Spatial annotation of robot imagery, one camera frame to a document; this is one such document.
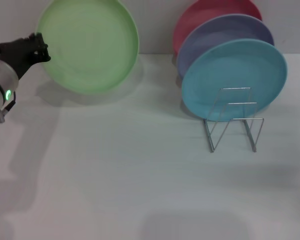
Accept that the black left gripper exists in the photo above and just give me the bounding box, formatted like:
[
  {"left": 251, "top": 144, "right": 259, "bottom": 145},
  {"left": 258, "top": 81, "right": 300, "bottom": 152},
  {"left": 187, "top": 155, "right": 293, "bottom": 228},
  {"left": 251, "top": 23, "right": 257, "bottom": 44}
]
[{"left": 0, "top": 32, "right": 52, "bottom": 79}]

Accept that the green plastic plate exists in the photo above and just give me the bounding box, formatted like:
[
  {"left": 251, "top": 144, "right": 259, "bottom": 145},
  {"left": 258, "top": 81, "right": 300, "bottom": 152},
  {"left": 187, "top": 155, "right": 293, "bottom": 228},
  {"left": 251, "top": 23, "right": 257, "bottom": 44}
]
[{"left": 36, "top": 0, "right": 140, "bottom": 96}]

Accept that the pink plastic plate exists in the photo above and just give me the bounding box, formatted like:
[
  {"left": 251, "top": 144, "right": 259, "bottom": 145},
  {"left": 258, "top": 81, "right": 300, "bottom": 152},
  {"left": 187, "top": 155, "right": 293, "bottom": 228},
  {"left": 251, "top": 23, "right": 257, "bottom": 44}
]
[{"left": 172, "top": 0, "right": 263, "bottom": 58}]

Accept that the teal plastic plate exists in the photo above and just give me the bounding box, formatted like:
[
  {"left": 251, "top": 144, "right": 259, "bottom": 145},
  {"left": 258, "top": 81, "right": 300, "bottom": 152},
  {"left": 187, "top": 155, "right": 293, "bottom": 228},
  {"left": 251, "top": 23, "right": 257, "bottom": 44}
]
[{"left": 181, "top": 38, "right": 288, "bottom": 123}]

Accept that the purple plastic plate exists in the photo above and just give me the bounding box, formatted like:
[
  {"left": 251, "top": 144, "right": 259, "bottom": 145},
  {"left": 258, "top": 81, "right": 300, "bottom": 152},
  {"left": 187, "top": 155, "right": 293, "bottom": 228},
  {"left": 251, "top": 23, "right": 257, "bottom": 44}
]
[{"left": 176, "top": 14, "right": 275, "bottom": 80}]

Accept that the left wrist cable with connector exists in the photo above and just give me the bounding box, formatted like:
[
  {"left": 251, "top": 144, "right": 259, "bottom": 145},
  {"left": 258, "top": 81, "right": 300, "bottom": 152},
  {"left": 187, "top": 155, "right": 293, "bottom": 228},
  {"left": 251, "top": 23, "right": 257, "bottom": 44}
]
[{"left": 0, "top": 91, "right": 17, "bottom": 124}]

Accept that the metal wire plate rack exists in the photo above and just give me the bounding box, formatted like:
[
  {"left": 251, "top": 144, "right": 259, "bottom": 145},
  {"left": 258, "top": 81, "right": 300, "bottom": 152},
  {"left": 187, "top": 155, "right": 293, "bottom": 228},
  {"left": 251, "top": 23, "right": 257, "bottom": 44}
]
[{"left": 203, "top": 86, "right": 265, "bottom": 153}]

